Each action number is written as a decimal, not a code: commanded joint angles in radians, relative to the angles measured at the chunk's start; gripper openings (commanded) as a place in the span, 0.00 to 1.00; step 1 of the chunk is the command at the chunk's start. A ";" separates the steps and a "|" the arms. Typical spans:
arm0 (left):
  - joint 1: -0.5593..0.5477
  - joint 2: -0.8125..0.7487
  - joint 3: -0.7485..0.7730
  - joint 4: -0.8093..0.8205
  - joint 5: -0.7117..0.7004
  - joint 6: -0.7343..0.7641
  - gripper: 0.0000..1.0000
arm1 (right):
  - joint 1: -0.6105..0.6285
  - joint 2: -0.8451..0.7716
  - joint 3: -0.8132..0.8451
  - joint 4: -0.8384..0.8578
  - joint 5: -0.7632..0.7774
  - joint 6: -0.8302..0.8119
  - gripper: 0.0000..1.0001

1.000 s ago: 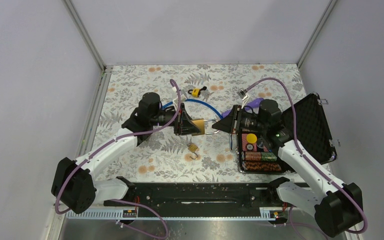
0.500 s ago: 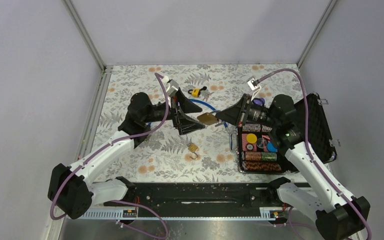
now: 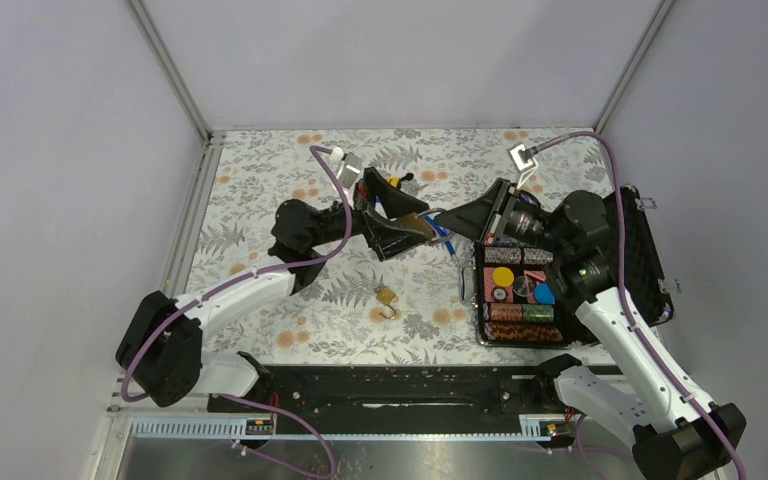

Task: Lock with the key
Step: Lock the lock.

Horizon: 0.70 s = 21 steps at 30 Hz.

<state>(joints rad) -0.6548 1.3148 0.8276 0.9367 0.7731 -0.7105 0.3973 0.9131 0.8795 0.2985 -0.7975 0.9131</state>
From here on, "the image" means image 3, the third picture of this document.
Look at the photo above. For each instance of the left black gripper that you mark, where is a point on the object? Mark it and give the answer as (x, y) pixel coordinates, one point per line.
(384, 234)

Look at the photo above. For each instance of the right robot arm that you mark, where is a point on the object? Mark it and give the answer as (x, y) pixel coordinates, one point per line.
(673, 427)

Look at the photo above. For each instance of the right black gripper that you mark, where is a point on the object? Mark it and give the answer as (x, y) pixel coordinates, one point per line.
(479, 219)

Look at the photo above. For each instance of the yellow round chip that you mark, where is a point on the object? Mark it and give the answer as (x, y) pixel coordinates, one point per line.
(503, 277)

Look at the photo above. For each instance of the blue round chip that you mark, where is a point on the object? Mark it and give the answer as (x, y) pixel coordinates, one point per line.
(543, 295)

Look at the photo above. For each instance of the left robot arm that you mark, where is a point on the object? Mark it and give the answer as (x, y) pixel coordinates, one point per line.
(162, 349)

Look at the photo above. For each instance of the small brass padlock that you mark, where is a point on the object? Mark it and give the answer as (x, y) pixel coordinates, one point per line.
(385, 297)

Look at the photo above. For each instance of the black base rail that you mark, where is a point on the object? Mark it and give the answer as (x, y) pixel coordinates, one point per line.
(409, 400)

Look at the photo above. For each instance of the floral table mat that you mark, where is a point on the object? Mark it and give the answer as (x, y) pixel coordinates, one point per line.
(337, 320)

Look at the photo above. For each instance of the blue cable lock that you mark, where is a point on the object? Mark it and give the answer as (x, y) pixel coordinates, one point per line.
(442, 236)

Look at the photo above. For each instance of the large brass padlock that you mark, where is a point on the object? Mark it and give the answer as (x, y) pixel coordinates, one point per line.
(415, 222)

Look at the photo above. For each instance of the black poker chip case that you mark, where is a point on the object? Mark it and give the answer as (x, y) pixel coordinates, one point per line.
(579, 250)

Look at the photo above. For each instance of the yellow padlock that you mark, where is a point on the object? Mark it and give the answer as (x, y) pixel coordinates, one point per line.
(396, 182)

